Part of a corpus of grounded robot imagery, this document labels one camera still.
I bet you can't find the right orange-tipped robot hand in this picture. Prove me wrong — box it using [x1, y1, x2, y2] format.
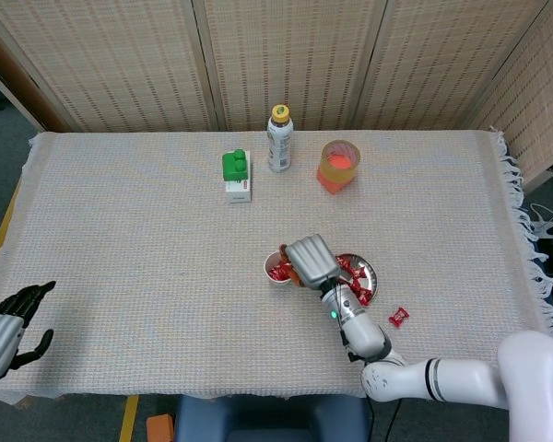
[278, 234, 341, 290]

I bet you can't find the left black-fingered robot hand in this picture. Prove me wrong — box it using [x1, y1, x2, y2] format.
[0, 280, 57, 384]

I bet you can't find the white paper cup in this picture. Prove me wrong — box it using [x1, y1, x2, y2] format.
[264, 251, 299, 287]

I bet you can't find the metal bowl of red candies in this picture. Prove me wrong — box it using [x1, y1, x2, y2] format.
[334, 252, 380, 308]

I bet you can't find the orange drink cup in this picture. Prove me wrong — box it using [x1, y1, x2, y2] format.
[321, 140, 362, 184]

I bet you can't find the small white box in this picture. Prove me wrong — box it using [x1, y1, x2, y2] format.
[224, 161, 253, 205]

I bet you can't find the white bottle yellow cap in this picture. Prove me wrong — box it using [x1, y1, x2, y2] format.
[266, 104, 294, 174]

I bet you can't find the blue padded seat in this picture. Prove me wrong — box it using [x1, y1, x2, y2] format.
[173, 394, 372, 442]

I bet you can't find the beige woven tablecloth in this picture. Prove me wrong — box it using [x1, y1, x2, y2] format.
[0, 127, 553, 401]

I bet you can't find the small orange foam block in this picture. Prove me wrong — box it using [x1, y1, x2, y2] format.
[146, 413, 175, 442]

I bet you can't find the woven bamboo folding screen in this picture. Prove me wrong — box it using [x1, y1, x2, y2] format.
[0, 0, 553, 188]

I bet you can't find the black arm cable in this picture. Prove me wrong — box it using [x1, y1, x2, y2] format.
[338, 317, 359, 365]

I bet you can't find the white cable bundle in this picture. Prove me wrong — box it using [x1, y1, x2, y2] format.
[528, 202, 553, 240]

